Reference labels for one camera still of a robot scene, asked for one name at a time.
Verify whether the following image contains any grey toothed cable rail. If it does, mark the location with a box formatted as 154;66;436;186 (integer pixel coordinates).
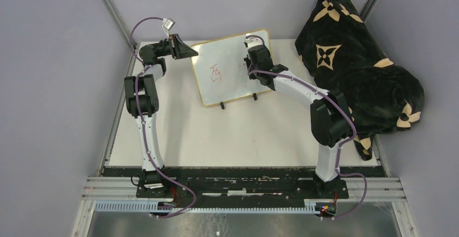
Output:
94;200;326;215

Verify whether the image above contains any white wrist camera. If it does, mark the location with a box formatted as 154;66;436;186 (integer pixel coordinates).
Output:
162;18;175;31
244;38;264;49

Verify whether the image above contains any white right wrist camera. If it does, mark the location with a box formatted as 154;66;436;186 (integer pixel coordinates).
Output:
244;38;264;49

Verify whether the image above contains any small electronics board with led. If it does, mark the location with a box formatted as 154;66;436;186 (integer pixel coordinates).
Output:
314;203;337;218

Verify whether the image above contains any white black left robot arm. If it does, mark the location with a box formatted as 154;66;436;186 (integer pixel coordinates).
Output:
124;34;199;198

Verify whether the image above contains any yellow framed whiteboard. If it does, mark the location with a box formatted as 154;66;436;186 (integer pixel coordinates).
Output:
191;29;271;107

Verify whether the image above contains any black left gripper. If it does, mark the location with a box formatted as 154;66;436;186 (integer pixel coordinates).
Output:
153;34;199;60

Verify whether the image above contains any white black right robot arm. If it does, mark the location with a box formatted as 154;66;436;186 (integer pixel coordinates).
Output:
244;44;357;198

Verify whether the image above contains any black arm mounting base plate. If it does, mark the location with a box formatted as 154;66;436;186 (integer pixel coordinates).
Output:
102;167;349;208

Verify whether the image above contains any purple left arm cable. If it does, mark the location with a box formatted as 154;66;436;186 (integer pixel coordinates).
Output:
129;16;197;219

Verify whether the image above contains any left aluminium frame post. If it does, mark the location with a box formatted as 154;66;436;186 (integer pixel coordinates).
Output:
102;0;133;52

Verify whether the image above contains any black floral plush blanket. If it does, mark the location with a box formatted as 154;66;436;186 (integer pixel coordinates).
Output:
294;0;425;161

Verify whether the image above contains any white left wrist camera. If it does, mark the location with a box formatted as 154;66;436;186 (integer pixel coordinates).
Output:
162;18;175;31

